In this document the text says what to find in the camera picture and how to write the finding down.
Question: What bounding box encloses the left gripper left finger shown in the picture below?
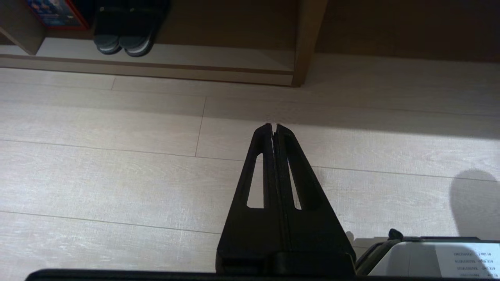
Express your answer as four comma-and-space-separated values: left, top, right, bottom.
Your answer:
216, 124, 279, 274

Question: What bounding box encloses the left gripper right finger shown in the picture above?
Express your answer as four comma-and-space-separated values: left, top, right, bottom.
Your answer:
273, 124, 357, 275

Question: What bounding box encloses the wooden shoe shelf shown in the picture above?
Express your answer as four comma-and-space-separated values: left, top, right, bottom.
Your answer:
0, 0, 329, 87

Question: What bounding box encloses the dark grey slipper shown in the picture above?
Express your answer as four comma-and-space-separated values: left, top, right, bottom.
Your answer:
119, 5, 164, 57
93, 5, 126, 55

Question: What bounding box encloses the red and blue box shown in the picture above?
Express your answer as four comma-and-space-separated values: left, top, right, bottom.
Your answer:
25, 0, 89, 30

